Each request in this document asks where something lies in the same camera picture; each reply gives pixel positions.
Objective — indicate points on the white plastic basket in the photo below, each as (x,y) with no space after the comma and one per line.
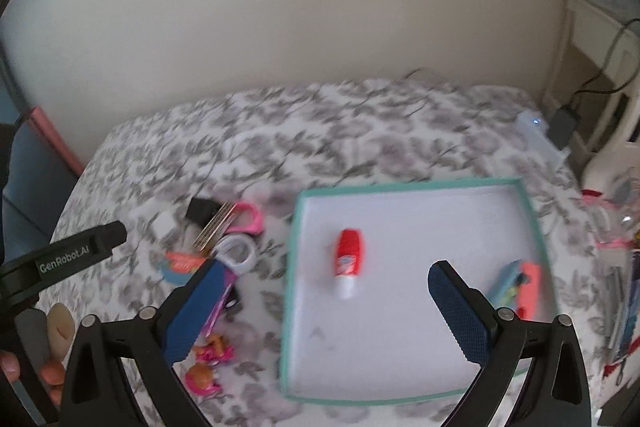
(607,157)

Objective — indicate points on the pink white crochet cloth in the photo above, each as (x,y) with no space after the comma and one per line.
(607,242)

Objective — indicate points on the black charger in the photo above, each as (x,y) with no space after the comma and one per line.
(562,124)

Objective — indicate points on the teal-rimmed white box lid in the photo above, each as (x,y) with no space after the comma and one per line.
(400,217)

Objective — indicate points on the coral wedge toy piece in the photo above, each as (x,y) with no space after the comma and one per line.
(531,287)

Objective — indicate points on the beige tape roll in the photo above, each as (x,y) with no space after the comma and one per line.
(60,324)

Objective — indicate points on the black holder with metal strips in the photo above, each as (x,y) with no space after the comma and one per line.
(202,209)

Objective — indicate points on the brown toy dog pink base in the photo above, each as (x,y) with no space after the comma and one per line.
(200,379)

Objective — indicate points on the orange blue card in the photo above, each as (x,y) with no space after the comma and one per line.
(180,264)

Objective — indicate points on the red white glue bottle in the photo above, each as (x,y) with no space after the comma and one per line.
(348,257)

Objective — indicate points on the person's left hand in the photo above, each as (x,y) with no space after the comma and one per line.
(52,374)

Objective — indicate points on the white wooden furniture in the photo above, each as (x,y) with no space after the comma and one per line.
(590,37)

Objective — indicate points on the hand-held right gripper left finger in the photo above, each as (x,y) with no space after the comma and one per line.
(192,312)

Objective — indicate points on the pink bar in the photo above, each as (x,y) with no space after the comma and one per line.
(55,139)

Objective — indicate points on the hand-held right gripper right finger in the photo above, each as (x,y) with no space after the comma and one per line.
(457,312)

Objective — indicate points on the white power strip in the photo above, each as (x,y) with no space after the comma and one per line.
(535,132)

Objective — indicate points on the blue furniture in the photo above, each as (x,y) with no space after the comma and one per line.
(35,177)

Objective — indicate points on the dark phone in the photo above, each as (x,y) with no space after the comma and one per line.
(629,302)

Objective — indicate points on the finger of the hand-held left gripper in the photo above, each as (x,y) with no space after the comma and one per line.
(112,237)

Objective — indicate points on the white smart watch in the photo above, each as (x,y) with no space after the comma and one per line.
(248,263)

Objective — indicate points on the pink purple packet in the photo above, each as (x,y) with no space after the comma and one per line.
(225,289)

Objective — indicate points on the light blue curved toy piece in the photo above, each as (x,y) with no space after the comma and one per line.
(505,279)

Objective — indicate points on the brown toy dog pink vest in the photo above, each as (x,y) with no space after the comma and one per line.
(215,349)

